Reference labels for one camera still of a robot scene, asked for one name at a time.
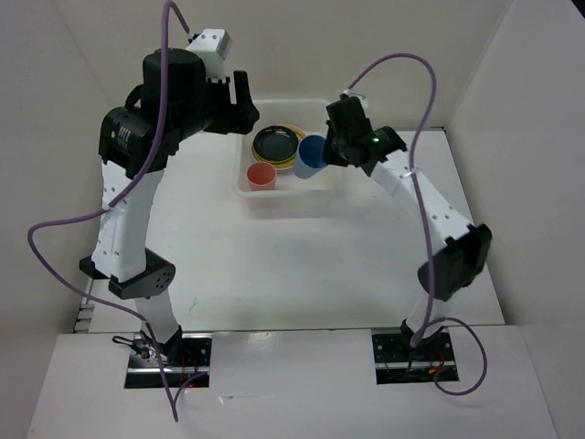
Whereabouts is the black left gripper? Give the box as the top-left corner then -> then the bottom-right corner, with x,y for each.
172,68 -> 261,141

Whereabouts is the blue plastic cup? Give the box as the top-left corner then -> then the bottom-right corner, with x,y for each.
293,134 -> 325,179

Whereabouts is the black glossy plate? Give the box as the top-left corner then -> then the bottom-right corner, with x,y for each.
252,125 -> 301,161

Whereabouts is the orange plastic plate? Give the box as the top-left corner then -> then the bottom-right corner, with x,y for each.
252,125 -> 308,169

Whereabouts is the round bamboo woven tray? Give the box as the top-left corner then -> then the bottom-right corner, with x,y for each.
251,127 -> 307,167

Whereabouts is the red plastic cup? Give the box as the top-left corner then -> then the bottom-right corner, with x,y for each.
246,162 -> 277,191

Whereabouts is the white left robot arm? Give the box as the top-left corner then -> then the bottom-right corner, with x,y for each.
80,48 -> 260,366

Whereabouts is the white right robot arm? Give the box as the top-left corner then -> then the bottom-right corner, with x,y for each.
323,95 -> 493,359

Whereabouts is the translucent white plastic bin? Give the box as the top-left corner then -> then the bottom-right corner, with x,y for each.
232,98 -> 345,216

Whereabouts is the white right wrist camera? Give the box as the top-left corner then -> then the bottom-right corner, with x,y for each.
340,90 -> 368,109

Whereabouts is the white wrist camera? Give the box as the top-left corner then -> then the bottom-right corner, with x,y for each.
340,90 -> 368,109
186,28 -> 232,83

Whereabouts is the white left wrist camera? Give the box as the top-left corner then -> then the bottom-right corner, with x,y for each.
186,28 -> 232,83

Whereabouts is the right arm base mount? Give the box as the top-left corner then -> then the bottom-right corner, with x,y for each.
371,328 -> 459,385

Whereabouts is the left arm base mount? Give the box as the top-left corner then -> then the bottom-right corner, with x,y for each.
112,334 -> 212,390

